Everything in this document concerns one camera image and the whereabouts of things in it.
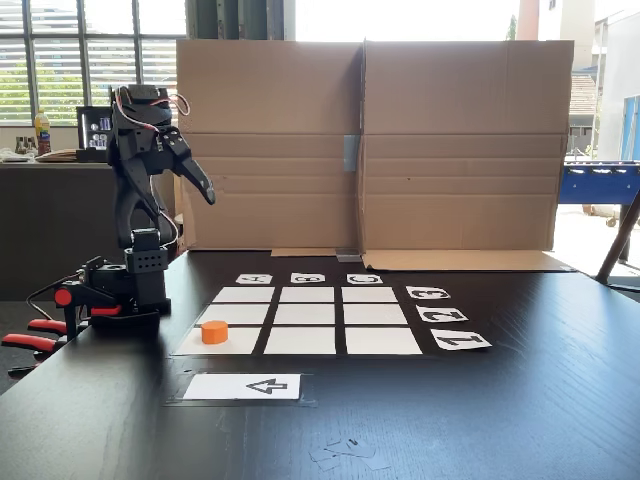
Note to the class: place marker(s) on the brown cardboard box wall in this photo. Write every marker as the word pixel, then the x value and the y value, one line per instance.
pixel 465 100
pixel 280 100

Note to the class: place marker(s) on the paper sheet number 3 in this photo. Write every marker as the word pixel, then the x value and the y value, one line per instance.
pixel 428 293

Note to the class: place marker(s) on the slanted metal table leg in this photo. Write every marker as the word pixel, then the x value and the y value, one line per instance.
pixel 620 235

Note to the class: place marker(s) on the grey duct tape strip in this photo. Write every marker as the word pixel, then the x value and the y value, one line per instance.
pixel 351 152
pixel 348 258

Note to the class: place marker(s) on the paper sheet number 2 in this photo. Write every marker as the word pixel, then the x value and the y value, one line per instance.
pixel 442 314

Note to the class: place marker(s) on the black red table clamp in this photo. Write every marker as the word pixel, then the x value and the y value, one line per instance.
pixel 63 297

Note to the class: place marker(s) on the yellow drink bottle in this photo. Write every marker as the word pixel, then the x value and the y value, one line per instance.
pixel 42 132

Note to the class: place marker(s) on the stack of papers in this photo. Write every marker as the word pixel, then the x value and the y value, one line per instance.
pixel 57 156

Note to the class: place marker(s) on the round orange token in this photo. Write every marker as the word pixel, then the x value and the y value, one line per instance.
pixel 215 333

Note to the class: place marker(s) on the paper sheet number 1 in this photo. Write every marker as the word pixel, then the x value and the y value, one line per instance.
pixel 460 340

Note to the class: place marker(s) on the white arrow paper sheet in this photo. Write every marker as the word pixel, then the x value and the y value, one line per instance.
pixel 220 387

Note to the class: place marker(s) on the paper sheet letter C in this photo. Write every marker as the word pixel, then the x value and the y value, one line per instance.
pixel 364 279

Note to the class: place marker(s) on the paper sheet letter A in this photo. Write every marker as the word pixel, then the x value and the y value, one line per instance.
pixel 254 279

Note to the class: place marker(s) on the blue foosball table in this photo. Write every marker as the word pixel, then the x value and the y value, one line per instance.
pixel 597 185

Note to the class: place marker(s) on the black mini fridge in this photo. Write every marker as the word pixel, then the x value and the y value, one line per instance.
pixel 92 132

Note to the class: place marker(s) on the dark counter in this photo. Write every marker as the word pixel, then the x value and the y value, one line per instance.
pixel 35 225

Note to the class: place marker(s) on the small glass bottles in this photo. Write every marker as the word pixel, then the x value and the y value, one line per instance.
pixel 25 146

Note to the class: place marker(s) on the white nine-square grid sheet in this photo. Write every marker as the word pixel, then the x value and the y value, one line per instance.
pixel 304 314

